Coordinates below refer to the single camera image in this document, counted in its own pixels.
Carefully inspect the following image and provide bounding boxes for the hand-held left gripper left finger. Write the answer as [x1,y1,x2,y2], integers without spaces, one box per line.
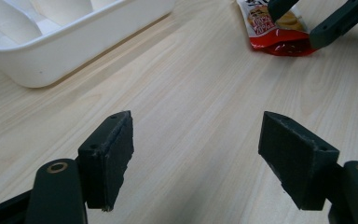
[77,109,135,213]

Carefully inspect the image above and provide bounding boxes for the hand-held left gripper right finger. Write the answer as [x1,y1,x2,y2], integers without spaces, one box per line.
[257,110,340,211]

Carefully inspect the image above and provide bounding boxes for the red snack packet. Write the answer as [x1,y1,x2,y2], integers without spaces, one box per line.
[235,0,319,58]

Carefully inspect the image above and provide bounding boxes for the white divided plastic container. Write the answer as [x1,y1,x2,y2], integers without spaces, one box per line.
[0,0,177,89]

